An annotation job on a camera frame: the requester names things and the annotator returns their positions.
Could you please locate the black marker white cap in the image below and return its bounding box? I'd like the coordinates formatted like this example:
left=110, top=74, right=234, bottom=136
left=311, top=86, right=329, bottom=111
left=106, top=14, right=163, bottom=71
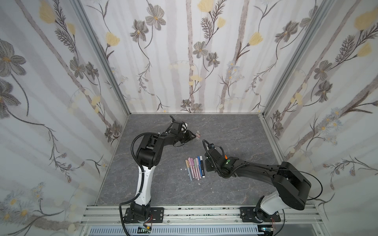
left=199, top=156, right=205, bottom=178

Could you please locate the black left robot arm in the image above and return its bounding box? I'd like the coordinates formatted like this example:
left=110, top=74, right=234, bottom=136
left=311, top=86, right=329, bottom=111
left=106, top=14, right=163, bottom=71
left=128, top=120, right=197, bottom=221

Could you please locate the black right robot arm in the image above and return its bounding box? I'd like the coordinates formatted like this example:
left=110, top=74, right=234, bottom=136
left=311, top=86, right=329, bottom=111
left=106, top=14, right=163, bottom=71
left=204, top=144, right=311, bottom=224

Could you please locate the beige cap blue pen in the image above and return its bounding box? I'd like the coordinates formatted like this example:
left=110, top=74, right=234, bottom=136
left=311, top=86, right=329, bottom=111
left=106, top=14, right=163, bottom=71
left=185, top=160, right=193, bottom=181

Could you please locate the black corrugated left cable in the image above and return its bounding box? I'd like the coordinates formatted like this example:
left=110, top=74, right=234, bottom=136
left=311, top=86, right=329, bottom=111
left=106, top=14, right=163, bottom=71
left=119, top=132, right=160, bottom=236

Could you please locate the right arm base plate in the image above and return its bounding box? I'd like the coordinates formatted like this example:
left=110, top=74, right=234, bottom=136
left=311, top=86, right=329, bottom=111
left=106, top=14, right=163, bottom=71
left=239, top=207, right=281, bottom=224

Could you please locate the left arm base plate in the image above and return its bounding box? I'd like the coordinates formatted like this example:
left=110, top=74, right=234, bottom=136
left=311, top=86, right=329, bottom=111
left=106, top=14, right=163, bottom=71
left=122, top=207, right=164, bottom=224

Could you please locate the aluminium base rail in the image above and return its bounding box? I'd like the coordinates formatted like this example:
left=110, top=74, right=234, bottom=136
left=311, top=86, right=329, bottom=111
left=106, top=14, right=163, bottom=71
left=79, top=205, right=323, bottom=226

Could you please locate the white vented cable duct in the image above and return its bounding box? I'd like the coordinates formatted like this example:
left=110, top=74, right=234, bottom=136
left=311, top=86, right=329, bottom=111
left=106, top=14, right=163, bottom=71
left=88, top=225, right=264, bottom=236

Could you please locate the aluminium corner post left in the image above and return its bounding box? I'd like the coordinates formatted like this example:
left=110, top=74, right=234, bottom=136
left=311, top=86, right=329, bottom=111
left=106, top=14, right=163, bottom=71
left=70, top=0, right=131, bottom=117

